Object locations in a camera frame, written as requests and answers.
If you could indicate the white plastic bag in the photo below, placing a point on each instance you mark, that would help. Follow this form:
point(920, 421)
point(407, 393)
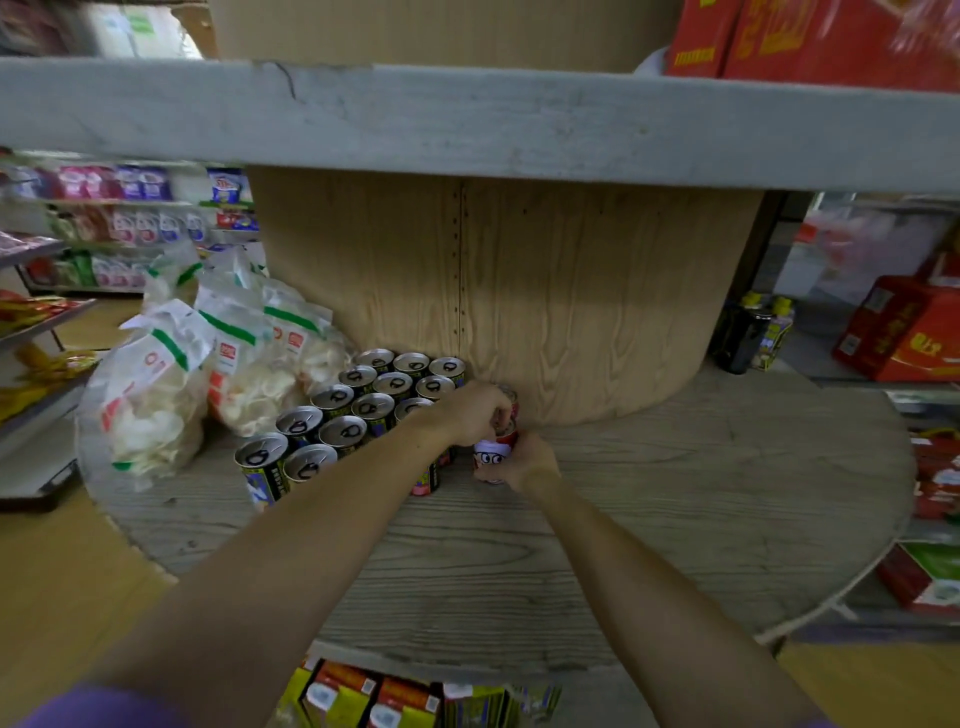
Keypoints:
point(142, 30)

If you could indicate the red yellow-print carton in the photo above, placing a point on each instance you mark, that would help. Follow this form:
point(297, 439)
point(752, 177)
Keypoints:
point(900, 330)

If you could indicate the yellow green bottle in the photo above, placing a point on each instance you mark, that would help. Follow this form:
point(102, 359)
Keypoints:
point(776, 337)

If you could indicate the round wooden shelf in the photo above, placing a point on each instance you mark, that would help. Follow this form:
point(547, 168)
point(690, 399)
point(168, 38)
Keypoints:
point(637, 487)

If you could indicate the person's left forearm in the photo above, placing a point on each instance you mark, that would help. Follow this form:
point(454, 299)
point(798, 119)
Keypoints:
point(262, 585)

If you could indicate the group of tall blue-yellow cans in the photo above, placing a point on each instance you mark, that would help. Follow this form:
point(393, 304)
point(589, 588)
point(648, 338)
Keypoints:
point(337, 431)

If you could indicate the small green-top box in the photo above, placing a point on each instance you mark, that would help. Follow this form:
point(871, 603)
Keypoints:
point(926, 581)

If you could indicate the person's left hand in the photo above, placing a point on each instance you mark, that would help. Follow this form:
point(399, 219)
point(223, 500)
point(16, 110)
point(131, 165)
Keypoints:
point(472, 412)

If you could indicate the black can by column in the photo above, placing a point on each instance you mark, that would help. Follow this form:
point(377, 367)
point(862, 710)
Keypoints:
point(739, 337)

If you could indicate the red cartoon face carton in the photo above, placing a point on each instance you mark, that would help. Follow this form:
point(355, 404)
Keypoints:
point(937, 476)

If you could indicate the person's right hand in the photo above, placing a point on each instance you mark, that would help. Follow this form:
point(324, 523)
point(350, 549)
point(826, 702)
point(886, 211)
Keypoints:
point(529, 465)

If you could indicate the bag of white snacks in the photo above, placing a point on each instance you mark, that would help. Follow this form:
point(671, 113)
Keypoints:
point(315, 352)
point(232, 270)
point(247, 382)
point(165, 285)
point(150, 405)

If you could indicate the large red gift carton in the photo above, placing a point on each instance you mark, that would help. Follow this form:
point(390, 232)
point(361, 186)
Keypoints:
point(825, 41)

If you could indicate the pile of yellow snack packets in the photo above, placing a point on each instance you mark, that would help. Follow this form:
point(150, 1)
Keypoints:
point(30, 382)

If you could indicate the purple shirt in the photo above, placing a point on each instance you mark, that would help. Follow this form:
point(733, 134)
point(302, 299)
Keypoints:
point(105, 709)

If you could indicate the rows of colourful packets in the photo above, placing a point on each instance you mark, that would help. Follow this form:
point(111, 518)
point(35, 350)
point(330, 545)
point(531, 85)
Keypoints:
point(135, 225)

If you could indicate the yellow red tall pack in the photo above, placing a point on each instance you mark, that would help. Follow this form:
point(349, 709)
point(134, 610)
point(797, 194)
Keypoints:
point(943, 268)

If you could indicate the white crumpled paper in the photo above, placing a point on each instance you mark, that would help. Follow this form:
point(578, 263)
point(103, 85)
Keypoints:
point(651, 64)

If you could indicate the person's right forearm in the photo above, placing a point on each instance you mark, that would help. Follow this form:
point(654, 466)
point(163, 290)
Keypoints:
point(675, 615)

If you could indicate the row of yellow orange cartons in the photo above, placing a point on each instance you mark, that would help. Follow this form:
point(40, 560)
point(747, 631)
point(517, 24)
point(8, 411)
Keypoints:
point(397, 701)

